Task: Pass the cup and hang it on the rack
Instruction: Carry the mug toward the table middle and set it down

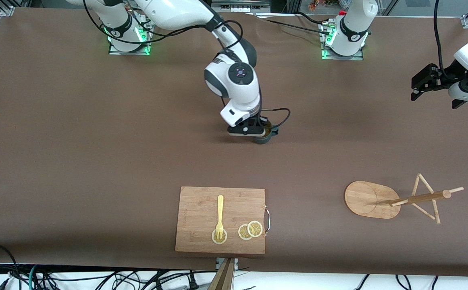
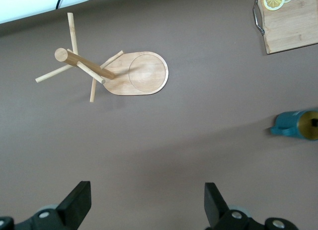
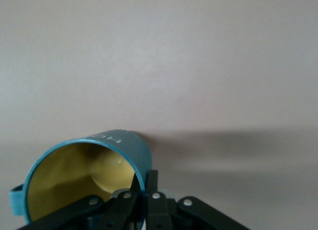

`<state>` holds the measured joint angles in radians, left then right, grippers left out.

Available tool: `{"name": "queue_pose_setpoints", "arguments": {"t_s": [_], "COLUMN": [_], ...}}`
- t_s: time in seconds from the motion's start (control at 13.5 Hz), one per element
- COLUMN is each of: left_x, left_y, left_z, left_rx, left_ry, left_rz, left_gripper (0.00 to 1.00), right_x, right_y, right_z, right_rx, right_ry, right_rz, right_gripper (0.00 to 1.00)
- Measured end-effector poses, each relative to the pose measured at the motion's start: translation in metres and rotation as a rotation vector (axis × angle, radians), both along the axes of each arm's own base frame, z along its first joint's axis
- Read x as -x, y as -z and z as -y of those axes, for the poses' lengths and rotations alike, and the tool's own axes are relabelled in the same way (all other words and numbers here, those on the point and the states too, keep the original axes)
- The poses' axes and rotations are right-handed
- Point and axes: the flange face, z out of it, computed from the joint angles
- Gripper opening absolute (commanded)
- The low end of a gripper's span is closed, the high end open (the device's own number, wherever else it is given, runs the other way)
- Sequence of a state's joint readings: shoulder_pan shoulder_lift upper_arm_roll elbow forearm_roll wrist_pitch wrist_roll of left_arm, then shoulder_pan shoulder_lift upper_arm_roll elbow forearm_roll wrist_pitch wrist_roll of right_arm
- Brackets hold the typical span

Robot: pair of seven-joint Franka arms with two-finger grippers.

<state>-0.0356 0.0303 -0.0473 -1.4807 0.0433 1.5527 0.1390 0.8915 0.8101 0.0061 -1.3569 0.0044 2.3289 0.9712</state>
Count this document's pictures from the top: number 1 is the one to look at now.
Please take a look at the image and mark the wooden beam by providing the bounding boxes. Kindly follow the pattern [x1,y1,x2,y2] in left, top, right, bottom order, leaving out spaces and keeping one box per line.
[208,258,235,290]

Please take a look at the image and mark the lemon slice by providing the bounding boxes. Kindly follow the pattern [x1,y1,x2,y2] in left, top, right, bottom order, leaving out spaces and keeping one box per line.
[247,220,263,238]
[238,224,254,241]
[212,228,228,245]

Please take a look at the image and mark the metal bracket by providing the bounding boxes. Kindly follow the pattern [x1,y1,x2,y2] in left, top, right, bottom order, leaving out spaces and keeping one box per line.
[215,258,239,270]

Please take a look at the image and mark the wooden cup rack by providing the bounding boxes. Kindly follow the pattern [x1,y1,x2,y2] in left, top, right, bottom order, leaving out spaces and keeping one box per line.
[344,173,464,225]

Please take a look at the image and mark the grey power strip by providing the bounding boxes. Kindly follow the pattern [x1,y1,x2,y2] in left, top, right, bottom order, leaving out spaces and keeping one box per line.
[212,0,271,13]

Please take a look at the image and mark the dark teal mug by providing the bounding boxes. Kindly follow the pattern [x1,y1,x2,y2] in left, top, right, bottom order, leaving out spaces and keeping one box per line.
[254,127,279,145]

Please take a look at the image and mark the yellow plastic fork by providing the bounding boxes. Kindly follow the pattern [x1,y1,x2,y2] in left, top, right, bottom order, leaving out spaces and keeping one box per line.
[215,195,225,240]

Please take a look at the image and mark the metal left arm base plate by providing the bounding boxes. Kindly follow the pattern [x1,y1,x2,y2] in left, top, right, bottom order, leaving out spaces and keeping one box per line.
[321,22,364,61]

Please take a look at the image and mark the long black table cable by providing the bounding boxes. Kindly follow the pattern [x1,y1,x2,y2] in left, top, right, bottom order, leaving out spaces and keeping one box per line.
[254,14,332,36]

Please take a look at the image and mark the brown table cover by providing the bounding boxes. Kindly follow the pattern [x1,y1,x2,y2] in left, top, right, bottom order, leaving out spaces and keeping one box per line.
[0,7,468,278]

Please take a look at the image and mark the bamboo cutting board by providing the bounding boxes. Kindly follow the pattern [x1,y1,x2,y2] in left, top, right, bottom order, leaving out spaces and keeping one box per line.
[175,186,266,255]

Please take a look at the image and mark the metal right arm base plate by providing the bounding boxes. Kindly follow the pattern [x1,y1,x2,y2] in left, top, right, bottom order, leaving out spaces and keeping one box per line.
[108,18,152,56]

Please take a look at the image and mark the short black table cable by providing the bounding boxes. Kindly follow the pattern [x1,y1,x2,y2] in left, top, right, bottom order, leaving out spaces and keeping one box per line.
[296,11,329,27]

